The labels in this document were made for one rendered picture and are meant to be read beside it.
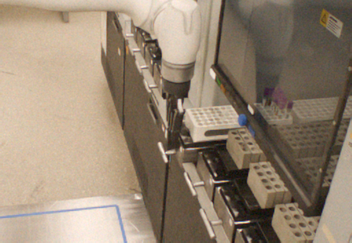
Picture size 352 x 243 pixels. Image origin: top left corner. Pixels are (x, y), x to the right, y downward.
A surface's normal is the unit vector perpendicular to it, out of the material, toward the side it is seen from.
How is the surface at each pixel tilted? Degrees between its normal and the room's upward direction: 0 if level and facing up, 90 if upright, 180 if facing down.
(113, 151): 0
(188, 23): 82
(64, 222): 0
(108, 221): 0
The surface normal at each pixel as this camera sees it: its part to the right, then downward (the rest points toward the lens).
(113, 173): 0.02, -0.83
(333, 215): -0.98, 0.08
